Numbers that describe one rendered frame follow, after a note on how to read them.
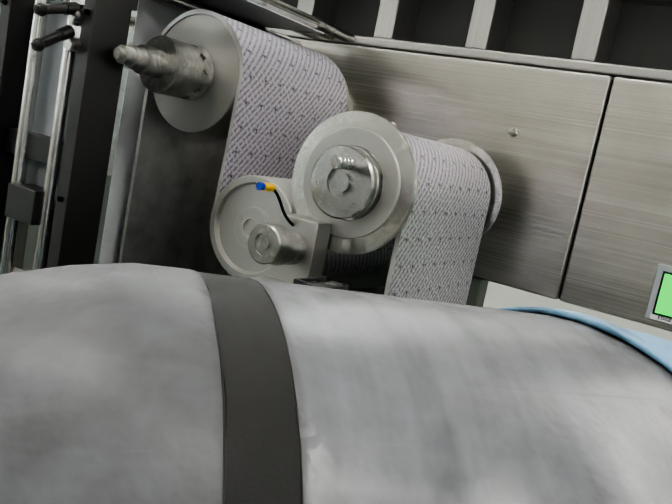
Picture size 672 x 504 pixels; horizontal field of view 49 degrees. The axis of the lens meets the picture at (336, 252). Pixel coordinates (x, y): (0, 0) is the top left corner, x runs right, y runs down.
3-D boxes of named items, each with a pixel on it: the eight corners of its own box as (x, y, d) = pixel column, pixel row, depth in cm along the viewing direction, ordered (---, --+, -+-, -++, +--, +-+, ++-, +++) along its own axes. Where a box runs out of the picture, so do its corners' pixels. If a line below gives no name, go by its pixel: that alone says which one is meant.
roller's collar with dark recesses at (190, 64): (133, 88, 85) (142, 32, 84) (170, 96, 90) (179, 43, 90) (173, 96, 82) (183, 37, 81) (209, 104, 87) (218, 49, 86)
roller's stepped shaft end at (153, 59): (104, 66, 79) (108, 36, 79) (145, 76, 84) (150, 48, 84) (124, 69, 78) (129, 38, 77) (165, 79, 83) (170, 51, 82)
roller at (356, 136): (293, 223, 80) (315, 118, 78) (399, 225, 102) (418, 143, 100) (385, 251, 74) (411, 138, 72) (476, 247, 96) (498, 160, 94)
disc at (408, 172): (279, 234, 81) (307, 100, 79) (282, 234, 81) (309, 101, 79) (396, 271, 74) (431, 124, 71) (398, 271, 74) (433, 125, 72)
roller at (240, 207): (201, 266, 87) (218, 166, 85) (317, 259, 109) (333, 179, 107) (282, 293, 81) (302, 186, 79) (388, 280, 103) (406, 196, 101)
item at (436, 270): (359, 410, 77) (395, 239, 75) (446, 374, 98) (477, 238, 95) (363, 412, 77) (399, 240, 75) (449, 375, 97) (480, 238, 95)
